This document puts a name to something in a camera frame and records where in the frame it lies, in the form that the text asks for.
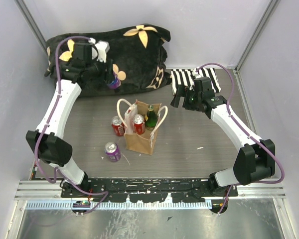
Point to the red cola can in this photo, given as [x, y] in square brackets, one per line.
[139, 124]
[118, 126]

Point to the aluminium frame post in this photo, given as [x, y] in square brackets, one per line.
[31, 22]
[269, 10]

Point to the purple Fanta can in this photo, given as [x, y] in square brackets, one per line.
[115, 83]

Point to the slotted cable duct rail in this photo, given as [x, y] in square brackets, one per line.
[84, 205]

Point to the black white striped cloth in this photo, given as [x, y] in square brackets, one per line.
[184, 77]

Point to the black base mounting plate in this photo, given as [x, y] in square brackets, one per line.
[152, 190]

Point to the right aluminium frame post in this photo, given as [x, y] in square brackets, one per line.
[269, 10]

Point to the purple soda can front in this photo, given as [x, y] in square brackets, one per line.
[112, 151]

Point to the brown canvas tote bag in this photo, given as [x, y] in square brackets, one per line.
[145, 142]

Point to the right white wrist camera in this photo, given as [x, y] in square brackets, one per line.
[197, 73]

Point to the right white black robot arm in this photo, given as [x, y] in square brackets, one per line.
[254, 161]

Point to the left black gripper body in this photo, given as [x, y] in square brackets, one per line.
[97, 69]

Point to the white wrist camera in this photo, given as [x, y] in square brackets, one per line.
[99, 50]
[197, 73]

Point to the green glass bottle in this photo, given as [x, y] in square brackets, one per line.
[150, 118]

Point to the left aluminium frame post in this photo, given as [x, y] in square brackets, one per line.
[31, 22]

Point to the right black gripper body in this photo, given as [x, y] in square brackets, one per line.
[192, 99]

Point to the black floral plush blanket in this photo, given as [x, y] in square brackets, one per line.
[139, 60]

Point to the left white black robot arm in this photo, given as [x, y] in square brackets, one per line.
[74, 62]

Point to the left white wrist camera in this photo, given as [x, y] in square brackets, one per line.
[99, 50]

